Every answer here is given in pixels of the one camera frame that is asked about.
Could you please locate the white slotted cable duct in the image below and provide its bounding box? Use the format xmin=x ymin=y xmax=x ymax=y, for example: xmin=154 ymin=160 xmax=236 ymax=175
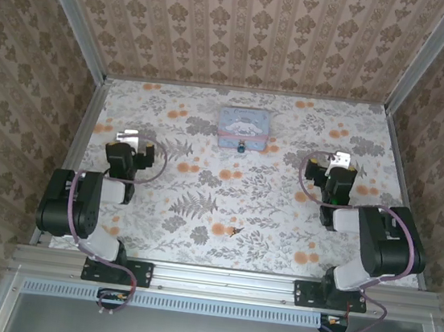
xmin=22 ymin=276 xmax=329 ymax=330

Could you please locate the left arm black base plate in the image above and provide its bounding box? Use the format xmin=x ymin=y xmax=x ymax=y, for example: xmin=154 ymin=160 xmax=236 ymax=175
xmin=80 ymin=253 xmax=154 ymax=289

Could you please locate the aluminium side rail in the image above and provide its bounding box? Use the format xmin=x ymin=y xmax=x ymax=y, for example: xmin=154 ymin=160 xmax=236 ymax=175
xmin=364 ymin=107 xmax=444 ymax=292
xmin=27 ymin=68 xmax=115 ymax=255

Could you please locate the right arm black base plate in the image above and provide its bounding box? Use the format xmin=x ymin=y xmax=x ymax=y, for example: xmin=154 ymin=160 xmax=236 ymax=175
xmin=292 ymin=279 xmax=370 ymax=316

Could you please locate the wrist camera box silver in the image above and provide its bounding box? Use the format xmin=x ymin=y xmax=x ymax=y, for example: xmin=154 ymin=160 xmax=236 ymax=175
xmin=327 ymin=150 xmax=353 ymax=170
xmin=115 ymin=126 xmax=142 ymax=146

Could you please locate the aluminium frame rail wide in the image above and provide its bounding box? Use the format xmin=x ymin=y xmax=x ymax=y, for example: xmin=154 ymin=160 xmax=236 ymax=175
xmin=10 ymin=241 xmax=444 ymax=323

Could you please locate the blue cartoon tin box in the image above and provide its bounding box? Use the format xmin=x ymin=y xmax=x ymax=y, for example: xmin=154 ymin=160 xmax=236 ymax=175
xmin=214 ymin=105 xmax=274 ymax=154

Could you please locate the right wrist camera box silver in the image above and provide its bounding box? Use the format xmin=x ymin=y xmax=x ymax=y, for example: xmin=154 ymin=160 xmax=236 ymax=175
xmin=327 ymin=150 xmax=353 ymax=170

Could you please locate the thin aluminium rail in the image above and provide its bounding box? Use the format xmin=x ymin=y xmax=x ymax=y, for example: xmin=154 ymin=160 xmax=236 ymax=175
xmin=105 ymin=70 xmax=389 ymax=113

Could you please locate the aluminium corner post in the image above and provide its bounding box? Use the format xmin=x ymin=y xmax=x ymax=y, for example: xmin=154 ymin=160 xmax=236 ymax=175
xmin=383 ymin=0 xmax=444 ymax=121
xmin=19 ymin=0 xmax=117 ymax=82

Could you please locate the black cable junction box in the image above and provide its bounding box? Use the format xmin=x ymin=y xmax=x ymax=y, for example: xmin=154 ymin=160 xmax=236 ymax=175
xmin=318 ymin=314 xmax=350 ymax=332
xmin=94 ymin=286 xmax=130 ymax=312

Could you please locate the floral patterned table cover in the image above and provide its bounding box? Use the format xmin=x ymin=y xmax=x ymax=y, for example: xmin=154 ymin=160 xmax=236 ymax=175
xmin=39 ymin=67 xmax=442 ymax=293

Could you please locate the left wrist camera box silver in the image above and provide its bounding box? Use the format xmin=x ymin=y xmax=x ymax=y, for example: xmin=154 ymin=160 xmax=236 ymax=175
xmin=115 ymin=126 xmax=142 ymax=146

